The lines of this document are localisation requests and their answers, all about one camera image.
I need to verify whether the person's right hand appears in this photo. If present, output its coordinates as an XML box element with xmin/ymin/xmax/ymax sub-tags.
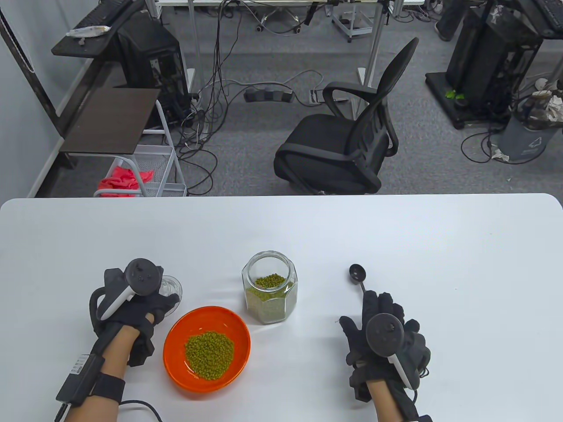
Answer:
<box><xmin>339</xmin><ymin>291</ymin><xmax>431</xmax><ymax>391</ymax></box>

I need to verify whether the person's left hand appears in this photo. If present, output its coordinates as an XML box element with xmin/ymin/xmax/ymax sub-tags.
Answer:
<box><xmin>89</xmin><ymin>268</ymin><xmax>181</xmax><ymax>341</ymax></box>

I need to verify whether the glass jar lid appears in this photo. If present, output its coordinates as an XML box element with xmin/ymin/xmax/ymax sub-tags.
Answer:
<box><xmin>158</xmin><ymin>276</ymin><xmax>183</xmax><ymax>297</ymax></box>

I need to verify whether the orange bowl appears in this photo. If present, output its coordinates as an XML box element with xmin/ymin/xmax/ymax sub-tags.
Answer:
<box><xmin>163</xmin><ymin>306</ymin><xmax>252</xmax><ymax>393</ymax></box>

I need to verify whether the black measuring scoop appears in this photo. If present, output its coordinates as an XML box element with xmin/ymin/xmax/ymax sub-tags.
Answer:
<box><xmin>349</xmin><ymin>264</ymin><xmax>367</xmax><ymax>294</ymax></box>

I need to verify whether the pile of mung beans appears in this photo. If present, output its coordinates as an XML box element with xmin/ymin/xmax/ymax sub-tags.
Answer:
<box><xmin>245</xmin><ymin>273</ymin><xmax>294</xmax><ymax>324</ymax></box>
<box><xmin>185</xmin><ymin>332</ymin><xmax>235</xmax><ymax>381</ymax></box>

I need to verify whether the person's right forearm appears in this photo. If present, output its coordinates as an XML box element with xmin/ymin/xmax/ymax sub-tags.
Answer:
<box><xmin>366</xmin><ymin>380</ymin><xmax>407</xmax><ymax>422</ymax></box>

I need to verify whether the person's left forearm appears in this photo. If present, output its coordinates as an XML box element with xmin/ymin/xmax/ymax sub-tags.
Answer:
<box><xmin>59</xmin><ymin>325</ymin><xmax>141</xmax><ymax>422</ymax></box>

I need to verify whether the black and white controller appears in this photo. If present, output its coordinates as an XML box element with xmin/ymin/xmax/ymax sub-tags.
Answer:
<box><xmin>366</xmin><ymin>313</ymin><xmax>420</xmax><ymax>391</ymax></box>
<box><xmin>100</xmin><ymin>258</ymin><xmax>164</xmax><ymax>320</ymax></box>

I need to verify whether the black box with white label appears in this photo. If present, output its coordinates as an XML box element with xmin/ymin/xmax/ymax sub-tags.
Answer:
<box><xmin>56</xmin><ymin>354</ymin><xmax>106</xmax><ymax>407</ymax></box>

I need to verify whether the clear glass jar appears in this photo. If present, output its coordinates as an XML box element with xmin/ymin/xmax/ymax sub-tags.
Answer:
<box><xmin>241</xmin><ymin>251</ymin><xmax>299</xmax><ymax>325</ymax></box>

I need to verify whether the red cloth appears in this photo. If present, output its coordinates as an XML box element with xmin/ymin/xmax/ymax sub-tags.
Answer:
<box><xmin>98</xmin><ymin>165</ymin><xmax>155</xmax><ymax>197</ymax></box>

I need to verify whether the dark wooden side table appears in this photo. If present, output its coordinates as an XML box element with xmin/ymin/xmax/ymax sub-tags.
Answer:
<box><xmin>59</xmin><ymin>87</ymin><xmax>161</xmax><ymax>155</ymax></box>

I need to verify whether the black office chair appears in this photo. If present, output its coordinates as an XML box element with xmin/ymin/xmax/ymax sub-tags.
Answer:
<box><xmin>274</xmin><ymin>37</ymin><xmax>420</xmax><ymax>195</ymax></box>

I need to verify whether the black computer tower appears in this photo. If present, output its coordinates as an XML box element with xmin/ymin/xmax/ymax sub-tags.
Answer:
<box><xmin>445</xmin><ymin>0</ymin><xmax>544</xmax><ymax>115</ymax></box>
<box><xmin>115</xmin><ymin>18</ymin><xmax>190</xmax><ymax>128</ymax></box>

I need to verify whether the black power strip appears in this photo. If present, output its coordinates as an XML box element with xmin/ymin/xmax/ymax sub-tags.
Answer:
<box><xmin>244</xmin><ymin>87</ymin><xmax>294</xmax><ymax>104</ymax></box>

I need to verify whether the grey trash bin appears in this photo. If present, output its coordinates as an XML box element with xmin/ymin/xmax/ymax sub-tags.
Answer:
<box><xmin>498</xmin><ymin>95</ymin><xmax>563</xmax><ymax>161</ymax></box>

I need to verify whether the black rolling platform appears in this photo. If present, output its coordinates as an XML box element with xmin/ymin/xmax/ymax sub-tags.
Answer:
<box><xmin>425</xmin><ymin>72</ymin><xmax>513</xmax><ymax>130</ymax></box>

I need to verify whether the black shelf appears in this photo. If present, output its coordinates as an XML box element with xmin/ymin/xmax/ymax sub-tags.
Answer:
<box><xmin>51</xmin><ymin>9</ymin><xmax>146</xmax><ymax>58</ymax></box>
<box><xmin>515</xmin><ymin>0</ymin><xmax>563</xmax><ymax>39</ymax></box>

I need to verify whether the white packet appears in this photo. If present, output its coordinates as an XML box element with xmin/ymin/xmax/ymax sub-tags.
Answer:
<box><xmin>66</xmin><ymin>25</ymin><xmax>112</xmax><ymax>37</ymax></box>

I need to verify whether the black keyboard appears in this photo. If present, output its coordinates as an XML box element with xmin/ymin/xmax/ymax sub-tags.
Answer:
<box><xmin>75</xmin><ymin>0</ymin><xmax>132</xmax><ymax>28</ymax></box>

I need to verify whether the white rolling stand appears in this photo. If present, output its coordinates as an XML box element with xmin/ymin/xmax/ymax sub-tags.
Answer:
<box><xmin>331</xmin><ymin>2</ymin><xmax>374</xmax><ymax>43</ymax></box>

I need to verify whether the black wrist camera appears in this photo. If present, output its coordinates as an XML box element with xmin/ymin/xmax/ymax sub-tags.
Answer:
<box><xmin>350</xmin><ymin>367</ymin><xmax>370</xmax><ymax>403</ymax></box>
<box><xmin>128</xmin><ymin>323</ymin><xmax>155</xmax><ymax>367</ymax></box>

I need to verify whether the black wrist strap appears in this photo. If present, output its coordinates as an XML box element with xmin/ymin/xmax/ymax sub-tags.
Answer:
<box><xmin>90</xmin><ymin>373</ymin><xmax>126</xmax><ymax>403</ymax></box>

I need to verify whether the black cable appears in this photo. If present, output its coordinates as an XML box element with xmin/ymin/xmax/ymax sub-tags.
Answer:
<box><xmin>55</xmin><ymin>399</ymin><xmax>163</xmax><ymax>422</ymax></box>

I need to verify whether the white wire basket cart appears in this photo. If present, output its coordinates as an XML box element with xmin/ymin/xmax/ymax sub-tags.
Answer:
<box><xmin>93</xmin><ymin>99</ymin><xmax>188</xmax><ymax>197</ymax></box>

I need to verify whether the black wall post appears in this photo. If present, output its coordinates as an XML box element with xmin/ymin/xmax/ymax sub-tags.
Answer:
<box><xmin>0</xmin><ymin>7</ymin><xmax>77</xmax><ymax>170</ymax></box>

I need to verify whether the bundle of black cables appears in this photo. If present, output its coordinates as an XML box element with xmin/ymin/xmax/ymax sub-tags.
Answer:
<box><xmin>174</xmin><ymin>0</ymin><xmax>247</xmax><ymax>196</ymax></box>

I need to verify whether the white desk frame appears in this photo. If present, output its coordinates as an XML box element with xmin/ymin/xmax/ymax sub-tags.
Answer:
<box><xmin>145</xmin><ymin>0</ymin><xmax>425</xmax><ymax>119</ymax></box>

